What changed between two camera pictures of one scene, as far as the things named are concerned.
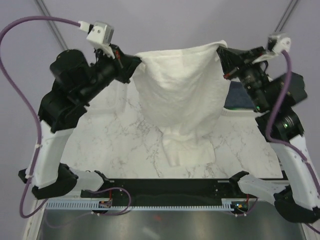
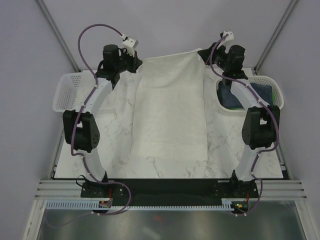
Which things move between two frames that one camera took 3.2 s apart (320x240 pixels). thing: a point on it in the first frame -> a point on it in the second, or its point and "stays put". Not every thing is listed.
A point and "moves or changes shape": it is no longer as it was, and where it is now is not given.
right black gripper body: [243, 67] -> [219, 58]
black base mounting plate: [168, 190] stays put
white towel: [183, 91] moves or changes shape
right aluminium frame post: [283, 22] stays put
